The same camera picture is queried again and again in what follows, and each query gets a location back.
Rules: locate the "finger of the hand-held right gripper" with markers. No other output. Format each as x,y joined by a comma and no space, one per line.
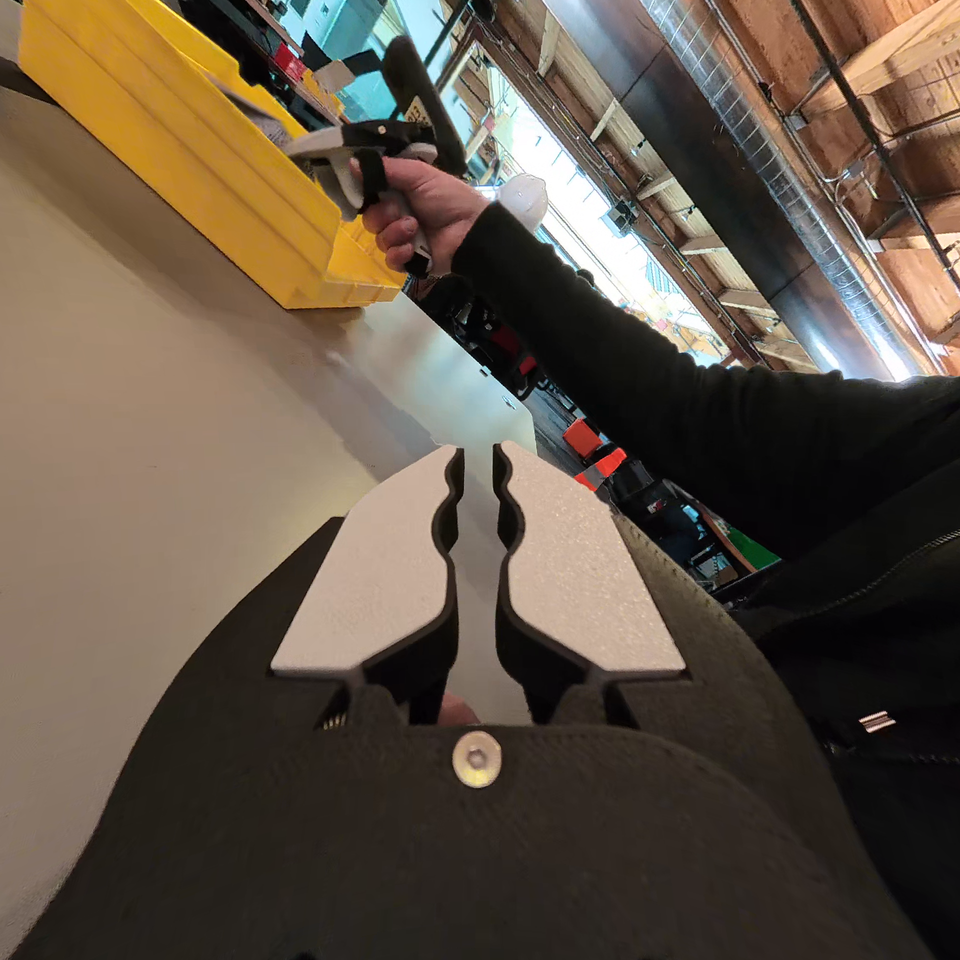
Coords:
315,142

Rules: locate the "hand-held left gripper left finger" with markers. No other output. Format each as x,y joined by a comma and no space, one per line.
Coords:
382,585

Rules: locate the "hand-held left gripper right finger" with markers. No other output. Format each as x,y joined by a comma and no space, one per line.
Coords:
585,585

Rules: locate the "yellow plastic bin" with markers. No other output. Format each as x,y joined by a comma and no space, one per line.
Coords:
150,135

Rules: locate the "person's right forearm black sleeve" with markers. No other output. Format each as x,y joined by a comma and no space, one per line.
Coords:
600,360

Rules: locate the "person's right hand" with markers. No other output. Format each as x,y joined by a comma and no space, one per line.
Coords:
427,195

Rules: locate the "person's left hand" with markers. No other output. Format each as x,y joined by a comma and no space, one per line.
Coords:
459,711

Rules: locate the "small red box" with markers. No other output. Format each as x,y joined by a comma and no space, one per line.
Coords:
289,61

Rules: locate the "orange reflective safety vest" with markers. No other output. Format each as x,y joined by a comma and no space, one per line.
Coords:
592,457

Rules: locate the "white rounded object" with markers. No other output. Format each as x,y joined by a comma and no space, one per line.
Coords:
523,195

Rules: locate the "green board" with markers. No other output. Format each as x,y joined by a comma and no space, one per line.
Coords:
746,547

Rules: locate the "person's black jacket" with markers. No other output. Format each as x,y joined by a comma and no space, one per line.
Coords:
885,562

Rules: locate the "silver ventilation duct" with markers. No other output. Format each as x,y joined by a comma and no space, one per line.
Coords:
787,187

